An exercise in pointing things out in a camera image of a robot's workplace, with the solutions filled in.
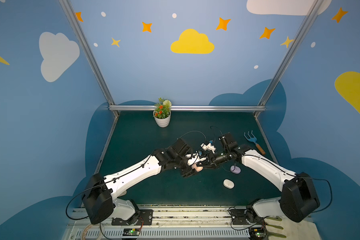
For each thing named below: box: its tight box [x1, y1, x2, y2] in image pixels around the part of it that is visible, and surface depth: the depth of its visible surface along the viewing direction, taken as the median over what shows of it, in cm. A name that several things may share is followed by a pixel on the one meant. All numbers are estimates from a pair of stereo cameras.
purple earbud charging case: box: [230, 165, 241, 174], surface depth 91 cm
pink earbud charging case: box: [191, 163, 204, 173], surface depth 74 cm
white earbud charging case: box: [223, 179, 235, 189], surface depth 86 cm
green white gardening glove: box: [264, 212, 321, 240], surface depth 72 cm
